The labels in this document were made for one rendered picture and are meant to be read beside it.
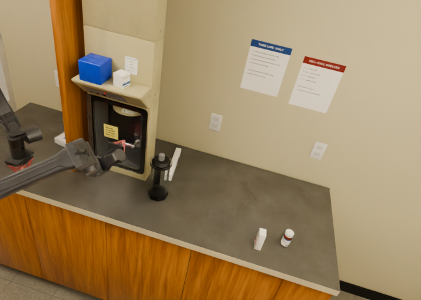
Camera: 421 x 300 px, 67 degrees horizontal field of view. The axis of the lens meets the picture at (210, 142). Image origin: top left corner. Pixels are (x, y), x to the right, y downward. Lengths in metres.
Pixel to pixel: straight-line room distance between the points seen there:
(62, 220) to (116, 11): 1.08
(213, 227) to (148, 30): 0.95
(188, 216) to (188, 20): 1.00
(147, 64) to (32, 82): 1.18
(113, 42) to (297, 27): 0.87
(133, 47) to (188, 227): 0.86
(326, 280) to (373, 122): 0.86
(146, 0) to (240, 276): 1.30
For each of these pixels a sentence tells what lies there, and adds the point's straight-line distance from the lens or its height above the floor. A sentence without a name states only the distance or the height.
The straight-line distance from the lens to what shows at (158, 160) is 1.55.
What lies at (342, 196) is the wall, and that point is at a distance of 2.20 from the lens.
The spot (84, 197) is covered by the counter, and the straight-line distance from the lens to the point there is 1.72.
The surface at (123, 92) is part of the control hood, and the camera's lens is 1.40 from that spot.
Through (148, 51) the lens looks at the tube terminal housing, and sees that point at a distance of 1.40.
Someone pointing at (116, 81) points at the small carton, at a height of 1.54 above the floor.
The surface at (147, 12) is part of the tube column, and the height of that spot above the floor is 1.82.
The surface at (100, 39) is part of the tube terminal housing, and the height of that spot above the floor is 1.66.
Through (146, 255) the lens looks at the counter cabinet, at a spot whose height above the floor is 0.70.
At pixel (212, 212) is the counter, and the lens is 1.67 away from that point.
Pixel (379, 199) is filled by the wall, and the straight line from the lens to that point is 2.24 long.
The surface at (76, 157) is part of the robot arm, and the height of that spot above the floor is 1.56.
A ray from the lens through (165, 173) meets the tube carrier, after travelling 1.56.
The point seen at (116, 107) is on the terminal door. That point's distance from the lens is 1.58.
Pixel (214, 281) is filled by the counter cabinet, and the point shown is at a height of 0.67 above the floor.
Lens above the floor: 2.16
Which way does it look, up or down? 35 degrees down
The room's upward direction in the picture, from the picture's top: 12 degrees clockwise
